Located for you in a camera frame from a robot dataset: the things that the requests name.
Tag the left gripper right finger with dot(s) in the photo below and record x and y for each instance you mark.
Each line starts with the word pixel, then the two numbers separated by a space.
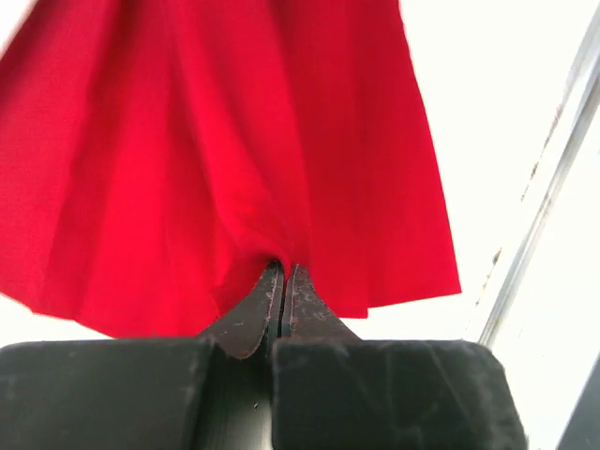
pixel 304 314

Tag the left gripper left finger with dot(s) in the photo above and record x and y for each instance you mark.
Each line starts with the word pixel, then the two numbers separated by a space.
pixel 255 320

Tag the red pleated skirt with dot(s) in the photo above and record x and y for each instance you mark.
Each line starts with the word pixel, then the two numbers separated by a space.
pixel 156 156

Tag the aluminium frame rail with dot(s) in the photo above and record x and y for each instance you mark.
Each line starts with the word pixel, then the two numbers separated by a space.
pixel 539 309

